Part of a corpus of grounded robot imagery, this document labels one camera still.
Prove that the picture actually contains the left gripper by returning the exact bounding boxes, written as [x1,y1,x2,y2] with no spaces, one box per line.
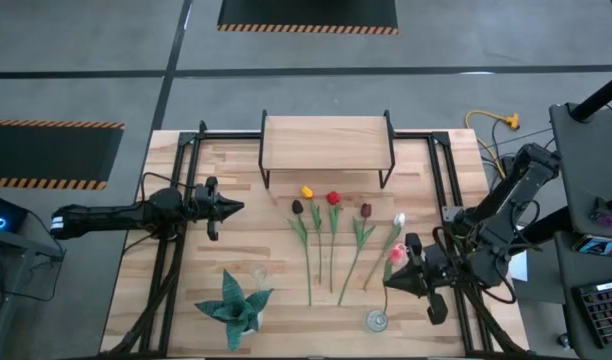
[185,176,245,242]

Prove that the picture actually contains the black hazard-striped floor mat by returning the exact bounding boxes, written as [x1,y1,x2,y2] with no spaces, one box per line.
[216,0,400,36]
[0,118,126,191]

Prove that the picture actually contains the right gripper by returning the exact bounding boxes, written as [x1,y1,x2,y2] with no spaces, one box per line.
[384,232,457,326]

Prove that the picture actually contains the potted green snake plant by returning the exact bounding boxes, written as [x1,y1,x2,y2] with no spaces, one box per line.
[194,268,275,353]

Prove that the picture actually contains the white paper sheet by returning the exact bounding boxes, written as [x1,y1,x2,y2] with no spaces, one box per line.
[509,249,530,282]

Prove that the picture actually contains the black aluminium table frame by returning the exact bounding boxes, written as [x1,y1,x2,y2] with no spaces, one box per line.
[100,119,532,359]

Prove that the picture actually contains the black desk monitor pole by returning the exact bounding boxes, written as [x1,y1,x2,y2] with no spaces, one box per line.
[569,69,612,124]

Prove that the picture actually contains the white artificial tulip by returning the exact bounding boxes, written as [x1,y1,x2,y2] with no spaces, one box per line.
[362,212,407,292]

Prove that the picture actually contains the yellow artificial tulip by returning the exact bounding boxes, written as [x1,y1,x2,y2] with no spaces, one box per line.
[300,185,324,285]

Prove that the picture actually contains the backlit black keyboard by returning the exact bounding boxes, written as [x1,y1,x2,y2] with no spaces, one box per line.
[573,279,612,349]

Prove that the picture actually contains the wooden shelf with black frame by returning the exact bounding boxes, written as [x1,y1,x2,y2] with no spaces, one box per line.
[257,109,397,191]

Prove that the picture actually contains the yellow extension cable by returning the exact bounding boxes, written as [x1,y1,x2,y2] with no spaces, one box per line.
[464,109,521,181]

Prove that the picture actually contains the black computer with blue light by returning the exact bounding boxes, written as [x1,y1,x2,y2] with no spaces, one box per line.
[0,192,30,234]

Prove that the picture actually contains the grey side desk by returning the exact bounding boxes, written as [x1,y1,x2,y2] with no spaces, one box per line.
[555,230,612,360]
[549,102,612,241]

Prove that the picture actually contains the pink artificial tulip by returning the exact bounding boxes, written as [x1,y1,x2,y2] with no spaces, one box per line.
[382,242,408,316]

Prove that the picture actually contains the clear glass vase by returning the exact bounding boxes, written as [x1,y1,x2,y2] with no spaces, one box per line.
[364,308,389,334]
[249,263,270,289]

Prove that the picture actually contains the grey equipment cart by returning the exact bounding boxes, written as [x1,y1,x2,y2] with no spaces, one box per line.
[0,224,67,360]

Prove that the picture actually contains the black slanted stand pole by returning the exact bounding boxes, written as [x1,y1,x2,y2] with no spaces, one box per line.
[515,205,577,251]

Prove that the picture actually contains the dark brown artificial tulip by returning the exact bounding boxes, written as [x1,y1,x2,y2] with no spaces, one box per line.
[287,199,313,307]

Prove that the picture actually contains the red artificial tulip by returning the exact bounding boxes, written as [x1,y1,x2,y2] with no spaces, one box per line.
[326,190,344,295]

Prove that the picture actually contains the maroon artificial tulip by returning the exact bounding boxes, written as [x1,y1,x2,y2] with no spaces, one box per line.
[337,202,377,307]

